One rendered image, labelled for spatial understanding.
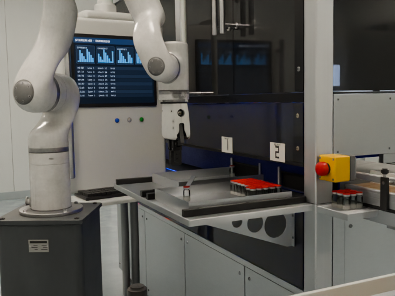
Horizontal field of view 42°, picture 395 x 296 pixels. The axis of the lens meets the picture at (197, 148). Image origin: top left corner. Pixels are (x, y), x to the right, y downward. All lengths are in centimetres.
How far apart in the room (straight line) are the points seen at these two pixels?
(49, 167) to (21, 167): 527
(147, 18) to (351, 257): 94
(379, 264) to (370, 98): 53
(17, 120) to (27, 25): 119
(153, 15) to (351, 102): 64
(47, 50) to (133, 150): 91
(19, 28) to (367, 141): 567
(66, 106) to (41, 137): 13
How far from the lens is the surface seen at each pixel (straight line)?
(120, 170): 233
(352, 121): 161
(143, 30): 137
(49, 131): 159
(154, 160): 240
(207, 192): 172
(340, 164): 147
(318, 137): 153
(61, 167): 160
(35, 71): 155
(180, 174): 204
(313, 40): 154
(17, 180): 686
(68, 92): 162
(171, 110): 138
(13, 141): 681
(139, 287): 56
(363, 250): 172
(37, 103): 154
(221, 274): 214
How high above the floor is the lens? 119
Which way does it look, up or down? 5 degrees down
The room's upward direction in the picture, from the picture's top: 1 degrees counter-clockwise
